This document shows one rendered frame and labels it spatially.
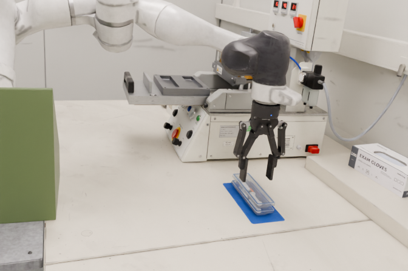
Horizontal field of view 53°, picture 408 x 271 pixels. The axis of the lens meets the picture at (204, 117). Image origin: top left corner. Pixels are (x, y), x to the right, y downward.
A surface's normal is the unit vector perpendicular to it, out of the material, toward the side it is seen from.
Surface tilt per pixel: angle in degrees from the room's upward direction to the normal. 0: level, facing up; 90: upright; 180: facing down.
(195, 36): 102
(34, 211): 90
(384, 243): 0
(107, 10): 109
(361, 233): 0
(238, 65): 88
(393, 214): 0
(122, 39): 114
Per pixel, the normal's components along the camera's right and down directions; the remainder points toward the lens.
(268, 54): -0.40, 0.18
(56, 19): 0.35, 0.75
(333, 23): 0.27, 0.33
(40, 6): -0.12, 0.02
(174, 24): 0.04, 0.25
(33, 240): 0.09, -0.95
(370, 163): -0.91, -0.01
